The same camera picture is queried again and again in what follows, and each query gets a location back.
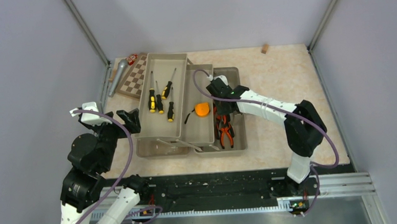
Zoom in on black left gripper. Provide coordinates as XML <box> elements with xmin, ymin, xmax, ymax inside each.
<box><xmin>80</xmin><ymin>107</ymin><xmax>143</xmax><ymax>171</ymax></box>

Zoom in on orange tape measure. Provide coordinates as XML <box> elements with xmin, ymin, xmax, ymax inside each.
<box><xmin>184</xmin><ymin>103</ymin><xmax>211</xmax><ymax>124</ymax></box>

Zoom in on black yellow large screwdriver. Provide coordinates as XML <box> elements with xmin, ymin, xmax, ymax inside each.
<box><xmin>148</xmin><ymin>71</ymin><xmax>156</xmax><ymax>113</ymax></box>

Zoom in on orange diagonal cutting pliers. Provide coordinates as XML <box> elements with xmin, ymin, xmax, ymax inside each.
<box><xmin>213</xmin><ymin>105</ymin><xmax>231</xmax><ymax>128</ymax></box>

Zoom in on small orange needle-nose pliers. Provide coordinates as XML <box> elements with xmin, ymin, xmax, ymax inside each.
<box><xmin>219</xmin><ymin>123</ymin><xmax>235</xmax><ymax>149</ymax></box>

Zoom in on black yellow small screwdriver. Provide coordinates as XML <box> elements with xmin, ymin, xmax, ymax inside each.
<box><xmin>161</xmin><ymin>68</ymin><xmax>177</xmax><ymax>100</ymax></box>

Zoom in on translucent beige tool box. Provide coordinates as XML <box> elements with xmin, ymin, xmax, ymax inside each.
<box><xmin>135</xmin><ymin>53</ymin><xmax>248</xmax><ymax>158</ymax></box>

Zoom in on orange black end pliers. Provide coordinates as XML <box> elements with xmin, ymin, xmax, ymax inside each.
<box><xmin>214</xmin><ymin>118</ymin><xmax>220</xmax><ymax>140</ymax></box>

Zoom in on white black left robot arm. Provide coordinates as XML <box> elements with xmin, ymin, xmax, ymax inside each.
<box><xmin>60</xmin><ymin>107</ymin><xmax>150</xmax><ymax>224</ymax></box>

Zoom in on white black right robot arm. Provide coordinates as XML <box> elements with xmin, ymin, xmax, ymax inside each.
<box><xmin>206</xmin><ymin>75</ymin><xmax>327</xmax><ymax>195</ymax></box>

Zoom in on black yellow medium screwdriver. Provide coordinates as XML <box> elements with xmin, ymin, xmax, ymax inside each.
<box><xmin>155</xmin><ymin>81</ymin><xmax>164</xmax><ymax>114</ymax></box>

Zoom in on wooden chessboard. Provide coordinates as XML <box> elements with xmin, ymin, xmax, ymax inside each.
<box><xmin>115</xmin><ymin>53</ymin><xmax>148</xmax><ymax>100</ymax></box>

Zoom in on black yellow long screwdriver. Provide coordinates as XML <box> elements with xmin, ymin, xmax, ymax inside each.
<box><xmin>167</xmin><ymin>87</ymin><xmax>174</xmax><ymax>122</ymax></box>

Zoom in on red small snack packet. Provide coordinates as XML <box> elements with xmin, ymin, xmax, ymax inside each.
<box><xmin>126</xmin><ymin>54</ymin><xmax>138</xmax><ymax>65</ymax></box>

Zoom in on small wooden block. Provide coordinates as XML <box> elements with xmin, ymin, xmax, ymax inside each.
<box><xmin>261</xmin><ymin>44</ymin><xmax>269</xmax><ymax>54</ymax></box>

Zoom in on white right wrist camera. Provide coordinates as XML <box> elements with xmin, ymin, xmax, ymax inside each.
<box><xmin>207</xmin><ymin>75</ymin><xmax>229</xmax><ymax>85</ymax></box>

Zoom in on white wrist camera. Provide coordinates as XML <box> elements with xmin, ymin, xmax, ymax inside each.
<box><xmin>69</xmin><ymin>101</ymin><xmax>112</xmax><ymax>127</ymax></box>
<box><xmin>207</xmin><ymin>75</ymin><xmax>229</xmax><ymax>85</ymax></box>

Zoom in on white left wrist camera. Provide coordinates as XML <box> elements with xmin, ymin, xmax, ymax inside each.
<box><xmin>69</xmin><ymin>101</ymin><xmax>112</xmax><ymax>127</ymax></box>

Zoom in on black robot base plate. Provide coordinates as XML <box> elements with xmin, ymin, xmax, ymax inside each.
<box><xmin>103</xmin><ymin>164</ymin><xmax>357</xmax><ymax>217</ymax></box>

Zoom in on aluminium frame rail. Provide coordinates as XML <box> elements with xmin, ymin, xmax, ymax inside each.
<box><xmin>87</xmin><ymin>172</ymin><xmax>378</xmax><ymax>223</ymax></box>

